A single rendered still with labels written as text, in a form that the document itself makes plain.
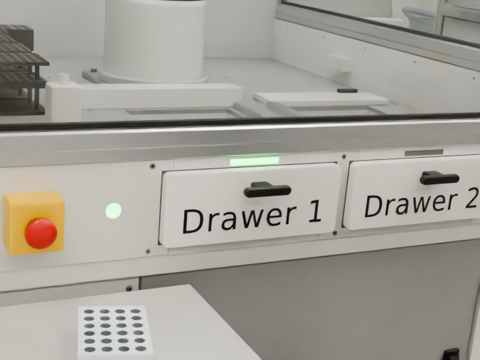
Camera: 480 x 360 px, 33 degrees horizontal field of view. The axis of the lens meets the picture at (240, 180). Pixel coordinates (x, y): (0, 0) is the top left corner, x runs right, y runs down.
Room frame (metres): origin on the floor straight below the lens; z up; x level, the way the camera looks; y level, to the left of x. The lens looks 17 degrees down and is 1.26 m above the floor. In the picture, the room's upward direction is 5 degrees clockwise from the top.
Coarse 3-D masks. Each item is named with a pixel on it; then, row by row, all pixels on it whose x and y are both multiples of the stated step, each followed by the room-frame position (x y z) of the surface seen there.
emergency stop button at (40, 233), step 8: (32, 224) 0.96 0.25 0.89; (40, 224) 0.96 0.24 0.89; (48, 224) 0.96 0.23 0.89; (24, 232) 0.96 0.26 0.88; (32, 232) 0.95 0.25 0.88; (40, 232) 0.96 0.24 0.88; (48, 232) 0.96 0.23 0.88; (56, 232) 0.97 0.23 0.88; (32, 240) 0.95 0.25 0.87; (40, 240) 0.96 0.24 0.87; (48, 240) 0.96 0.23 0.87; (40, 248) 0.96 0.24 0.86
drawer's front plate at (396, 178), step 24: (360, 168) 1.24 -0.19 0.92; (384, 168) 1.26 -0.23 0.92; (408, 168) 1.28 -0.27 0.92; (432, 168) 1.30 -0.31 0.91; (456, 168) 1.33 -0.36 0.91; (360, 192) 1.24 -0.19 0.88; (384, 192) 1.26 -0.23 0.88; (408, 192) 1.28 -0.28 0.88; (432, 192) 1.31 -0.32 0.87; (456, 192) 1.33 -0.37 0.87; (360, 216) 1.24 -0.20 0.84; (384, 216) 1.27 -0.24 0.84; (408, 216) 1.29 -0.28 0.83; (432, 216) 1.31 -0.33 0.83; (456, 216) 1.34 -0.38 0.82
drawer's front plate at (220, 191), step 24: (240, 168) 1.16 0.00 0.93; (264, 168) 1.17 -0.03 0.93; (288, 168) 1.18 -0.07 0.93; (312, 168) 1.20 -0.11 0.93; (336, 168) 1.22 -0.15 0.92; (168, 192) 1.09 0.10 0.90; (192, 192) 1.11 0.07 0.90; (216, 192) 1.13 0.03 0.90; (240, 192) 1.14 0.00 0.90; (312, 192) 1.20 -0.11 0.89; (336, 192) 1.22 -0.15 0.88; (168, 216) 1.09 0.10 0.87; (192, 216) 1.11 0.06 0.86; (216, 216) 1.13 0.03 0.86; (240, 216) 1.15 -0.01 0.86; (264, 216) 1.16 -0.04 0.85; (312, 216) 1.20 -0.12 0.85; (168, 240) 1.09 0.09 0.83; (192, 240) 1.11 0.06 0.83; (216, 240) 1.13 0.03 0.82; (240, 240) 1.15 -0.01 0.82
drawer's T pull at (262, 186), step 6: (252, 186) 1.14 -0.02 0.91; (258, 186) 1.13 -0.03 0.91; (264, 186) 1.13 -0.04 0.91; (270, 186) 1.13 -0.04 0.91; (276, 186) 1.13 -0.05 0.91; (282, 186) 1.14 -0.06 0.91; (288, 186) 1.14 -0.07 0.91; (246, 192) 1.11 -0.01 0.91; (252, 192) 1.11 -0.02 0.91; (258, 192) 1.12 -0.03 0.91; (264, 192) 1.12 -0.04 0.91; (270, 192) 1.13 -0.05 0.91; (276, 192) 1.13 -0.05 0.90; (282, 192) 1.13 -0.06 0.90; (288, 192) 1.14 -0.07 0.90
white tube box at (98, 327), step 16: (80, 320) 0.89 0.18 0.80; (96, 320) 0.89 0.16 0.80; (112, 320) 0.90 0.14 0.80; (128, 320) 0.90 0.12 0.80; (144, 320) 0.90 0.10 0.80; (80, 336) 0.85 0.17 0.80; (96, 336) 0.85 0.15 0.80; (112, 336) 0.86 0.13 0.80; (128, 336) 0.86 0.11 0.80; (144, 336) 0.86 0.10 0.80; (80, 352) 0.81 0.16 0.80; (96, 352) 0.82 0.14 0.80; (112, 352) 0.82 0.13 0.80; (128, 352) 0.82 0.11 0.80; (144, 352) 0.83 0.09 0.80
